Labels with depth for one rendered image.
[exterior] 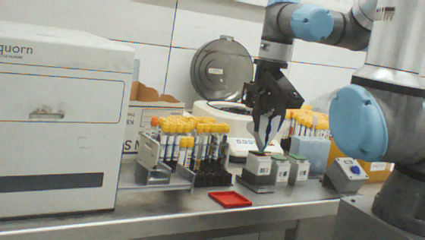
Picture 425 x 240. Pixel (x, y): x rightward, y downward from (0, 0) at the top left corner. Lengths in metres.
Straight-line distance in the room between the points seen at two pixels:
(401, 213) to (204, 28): 1.01
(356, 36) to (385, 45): 0.31
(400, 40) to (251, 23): 1.05
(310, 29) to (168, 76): 0.74
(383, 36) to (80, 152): 0.53
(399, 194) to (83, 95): 0.56
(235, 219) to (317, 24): 0.43
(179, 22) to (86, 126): 0.83
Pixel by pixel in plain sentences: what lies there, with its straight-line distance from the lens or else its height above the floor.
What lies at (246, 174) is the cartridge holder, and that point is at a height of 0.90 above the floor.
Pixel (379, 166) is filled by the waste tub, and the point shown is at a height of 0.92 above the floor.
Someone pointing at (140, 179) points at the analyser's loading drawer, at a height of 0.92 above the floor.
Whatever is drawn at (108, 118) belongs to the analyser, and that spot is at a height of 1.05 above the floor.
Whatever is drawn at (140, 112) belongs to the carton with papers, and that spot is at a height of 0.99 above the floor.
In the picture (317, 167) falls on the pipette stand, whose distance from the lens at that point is 1.41.
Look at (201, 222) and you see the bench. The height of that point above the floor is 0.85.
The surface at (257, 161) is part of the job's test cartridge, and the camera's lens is 1.19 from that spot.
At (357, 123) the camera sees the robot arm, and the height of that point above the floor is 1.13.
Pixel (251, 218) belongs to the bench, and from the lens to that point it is 1.10.
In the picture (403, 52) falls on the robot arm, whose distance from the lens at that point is 0.83.
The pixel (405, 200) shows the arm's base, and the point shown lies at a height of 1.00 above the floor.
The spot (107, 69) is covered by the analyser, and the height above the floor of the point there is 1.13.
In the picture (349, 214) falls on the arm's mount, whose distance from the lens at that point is 0.98.
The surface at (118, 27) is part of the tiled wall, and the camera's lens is 1.58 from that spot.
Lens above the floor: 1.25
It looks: 8 degrees down
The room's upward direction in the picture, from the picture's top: 9 degrees clockwise
